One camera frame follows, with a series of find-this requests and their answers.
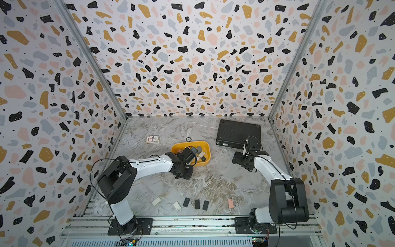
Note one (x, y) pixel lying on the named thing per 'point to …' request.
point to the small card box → (152, 139)
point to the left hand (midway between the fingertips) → (191, 175)
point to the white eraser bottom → (177, 206)
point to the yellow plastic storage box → (203, 144)
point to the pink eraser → (230, 203)
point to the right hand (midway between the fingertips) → (239, 160)
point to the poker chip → (189, 139)
